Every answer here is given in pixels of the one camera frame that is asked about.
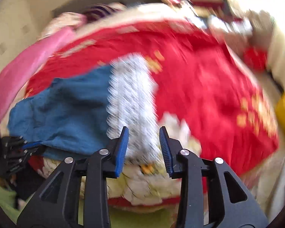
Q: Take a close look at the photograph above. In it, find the pile of folded clothes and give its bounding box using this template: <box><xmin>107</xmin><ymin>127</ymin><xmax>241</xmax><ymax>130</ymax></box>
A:
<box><xmin>161</xmin><ymin>0</ymin><xmax>252</xmax><ymax>36</ymax></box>

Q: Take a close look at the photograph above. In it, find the red floral bedspread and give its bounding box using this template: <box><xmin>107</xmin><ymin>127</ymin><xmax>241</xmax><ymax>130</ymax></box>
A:
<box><xmin>23</xmin><ymin>20</ymin><xmax>280</xmax><ymax>210</ymax></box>

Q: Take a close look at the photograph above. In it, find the blue denim pants lace trim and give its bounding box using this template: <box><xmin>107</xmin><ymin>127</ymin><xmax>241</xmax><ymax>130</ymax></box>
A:
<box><xmin>7</xmin><ymin>53</ymin><xmax>161</xmax><ymax>164</ymax></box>

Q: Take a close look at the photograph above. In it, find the purple striped pillow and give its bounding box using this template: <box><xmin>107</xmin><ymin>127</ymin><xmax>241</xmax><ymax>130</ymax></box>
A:
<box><xmin>82</xmin><ymin>4</ymin><xmax>118</xmax><ymax>23</ymax></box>

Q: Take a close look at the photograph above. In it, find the pink quilt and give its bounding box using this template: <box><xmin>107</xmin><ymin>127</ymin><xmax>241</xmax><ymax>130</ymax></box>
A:
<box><xmin>0</xmin><ymin>27</ymin><xmax>75</xmax><ymax>120</ymax></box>

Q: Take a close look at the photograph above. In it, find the floral cream pillow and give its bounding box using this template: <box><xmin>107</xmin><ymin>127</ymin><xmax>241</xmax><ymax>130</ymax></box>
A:
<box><xmin>37</xmin><ymin>12</ymin><xmax>87</xmax><ymax>41</ymax></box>

